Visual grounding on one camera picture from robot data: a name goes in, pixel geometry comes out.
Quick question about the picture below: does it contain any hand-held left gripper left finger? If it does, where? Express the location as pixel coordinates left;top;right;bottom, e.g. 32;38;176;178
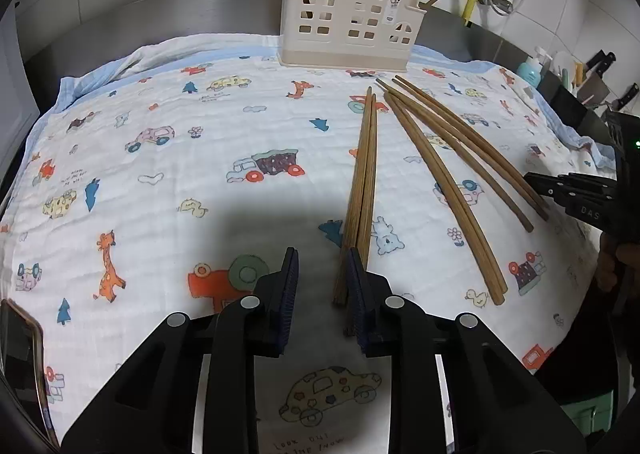
60;247;301;454

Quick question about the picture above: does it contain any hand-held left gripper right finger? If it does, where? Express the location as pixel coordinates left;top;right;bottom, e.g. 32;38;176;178
346;247;587;454

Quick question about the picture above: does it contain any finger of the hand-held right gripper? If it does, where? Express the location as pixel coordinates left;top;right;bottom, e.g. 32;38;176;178
523;173;617;201
562;199;604;223

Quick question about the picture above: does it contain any cream plastic utensil holder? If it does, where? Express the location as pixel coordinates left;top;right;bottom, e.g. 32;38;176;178
277;0;426;69

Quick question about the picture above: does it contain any person's right hand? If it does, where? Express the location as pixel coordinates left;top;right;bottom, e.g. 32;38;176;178
597;234;621;293

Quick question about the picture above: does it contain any teal soap pump bottle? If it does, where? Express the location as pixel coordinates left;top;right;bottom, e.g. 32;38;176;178
515;47;551;88

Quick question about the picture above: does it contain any cartoon printed white blanket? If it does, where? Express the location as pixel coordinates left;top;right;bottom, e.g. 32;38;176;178
0;32;618;454

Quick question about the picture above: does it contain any green plastic crate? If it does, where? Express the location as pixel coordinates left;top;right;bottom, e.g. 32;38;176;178
560;391;615;440

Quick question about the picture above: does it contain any black handled knife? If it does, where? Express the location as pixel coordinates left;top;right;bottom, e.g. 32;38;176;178
585;50;617;78
612;82;640;112

